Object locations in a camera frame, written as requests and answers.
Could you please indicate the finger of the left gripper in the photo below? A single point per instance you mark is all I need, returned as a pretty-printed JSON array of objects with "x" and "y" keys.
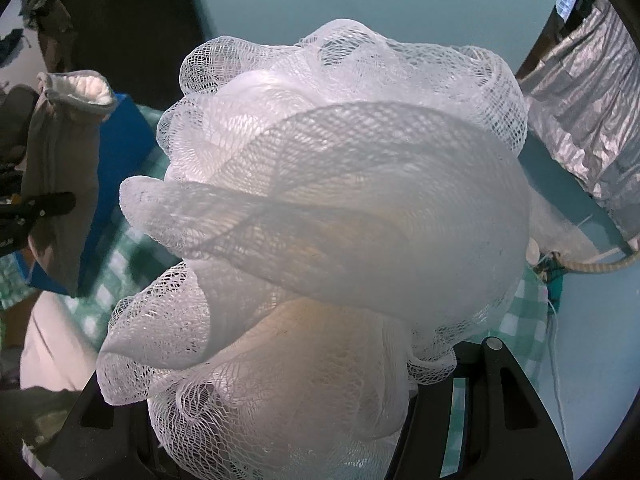
[{"x": 47, "y": 206}]

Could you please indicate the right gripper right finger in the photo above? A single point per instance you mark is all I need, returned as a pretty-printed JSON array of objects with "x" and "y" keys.
[{"x": 507, "y": 432}]

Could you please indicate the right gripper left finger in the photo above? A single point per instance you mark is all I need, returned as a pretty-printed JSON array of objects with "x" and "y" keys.
[{"x": 102, "y": 441}]

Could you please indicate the grey sock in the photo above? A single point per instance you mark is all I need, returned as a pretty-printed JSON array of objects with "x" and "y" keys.
[{"x": 62, "y": 155}]

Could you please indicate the blue cardboard box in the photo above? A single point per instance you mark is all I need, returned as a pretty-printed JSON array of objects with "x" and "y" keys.
[{"x": 126, "y": 140}]

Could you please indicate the green checkered tablecloth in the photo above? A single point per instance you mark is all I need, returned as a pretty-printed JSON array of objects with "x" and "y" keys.
[{"x": 125, "y": 261}]

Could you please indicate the black hanging clothes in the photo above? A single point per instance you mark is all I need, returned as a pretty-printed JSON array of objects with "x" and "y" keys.
[{"x": 137, "y": 45}]

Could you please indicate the silver foil curtain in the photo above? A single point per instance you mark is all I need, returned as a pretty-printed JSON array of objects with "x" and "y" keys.
[{"x": 583, "y": 104}]

